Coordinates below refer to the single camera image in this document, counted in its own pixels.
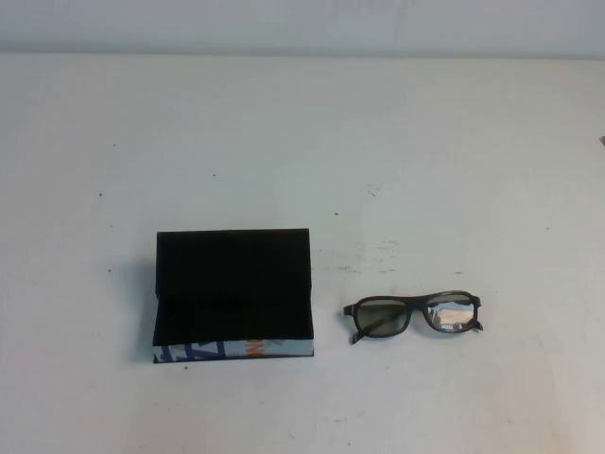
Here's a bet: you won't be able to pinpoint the black glasses case printed side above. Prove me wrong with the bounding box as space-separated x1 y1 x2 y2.
151 228 317 365

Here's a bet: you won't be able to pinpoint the black frame glasses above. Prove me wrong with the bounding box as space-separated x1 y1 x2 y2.
342 292 486 345

